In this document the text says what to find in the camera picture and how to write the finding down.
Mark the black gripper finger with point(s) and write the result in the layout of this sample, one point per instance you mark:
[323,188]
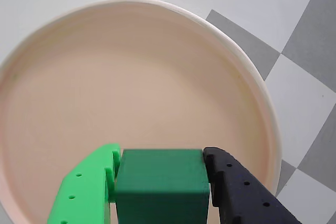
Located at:
[236,192]

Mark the beige round plate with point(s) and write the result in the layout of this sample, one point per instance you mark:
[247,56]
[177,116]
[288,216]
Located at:
[131,82]

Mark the grey white checkerboard mat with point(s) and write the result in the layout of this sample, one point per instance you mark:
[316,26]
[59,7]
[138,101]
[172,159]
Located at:
[304,37]

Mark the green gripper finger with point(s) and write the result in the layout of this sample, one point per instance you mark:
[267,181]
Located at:
[84,187]

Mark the dark green cube dice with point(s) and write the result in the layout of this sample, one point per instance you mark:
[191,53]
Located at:
[160,182]

